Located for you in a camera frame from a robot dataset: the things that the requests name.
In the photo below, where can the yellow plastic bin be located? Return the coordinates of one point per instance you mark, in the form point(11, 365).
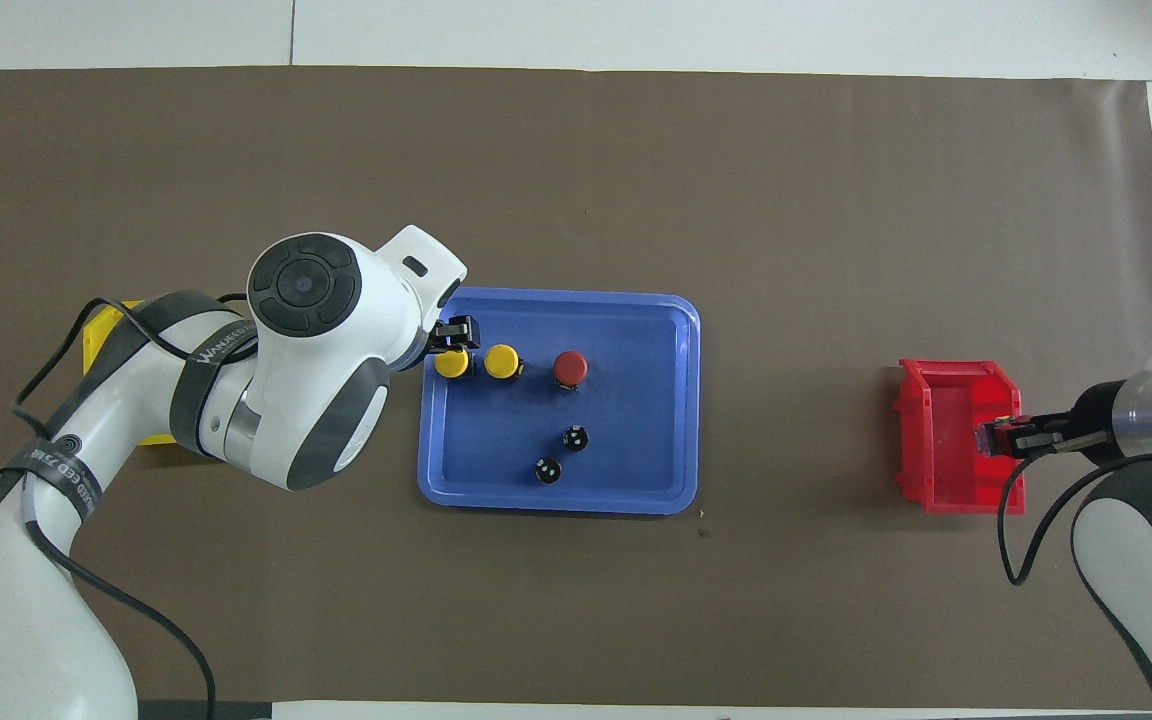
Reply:
point(101, 335)

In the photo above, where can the yellow push button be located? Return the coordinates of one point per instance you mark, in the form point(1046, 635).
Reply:
point(501, 361)
point(452, 364)

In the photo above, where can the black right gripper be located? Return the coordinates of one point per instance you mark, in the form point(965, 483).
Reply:
point(1096, 425)

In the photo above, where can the black cylinder component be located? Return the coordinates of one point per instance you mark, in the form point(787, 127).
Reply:
point(576, 438)
point(548, 470)

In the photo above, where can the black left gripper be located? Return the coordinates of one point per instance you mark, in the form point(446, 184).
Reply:
point(433, 340)

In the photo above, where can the blue plastic tray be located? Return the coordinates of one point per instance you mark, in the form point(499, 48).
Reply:
point(626, 470)

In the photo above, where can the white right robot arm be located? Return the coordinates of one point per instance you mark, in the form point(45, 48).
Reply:
point(1146, 560)

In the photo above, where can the red plastic bin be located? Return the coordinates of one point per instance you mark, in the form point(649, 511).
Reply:
point(946, 470)

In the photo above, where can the brown table mat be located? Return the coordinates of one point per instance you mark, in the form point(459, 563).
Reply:
point(636, 180)

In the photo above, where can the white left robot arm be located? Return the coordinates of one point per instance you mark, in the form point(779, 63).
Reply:
point(306, 400)

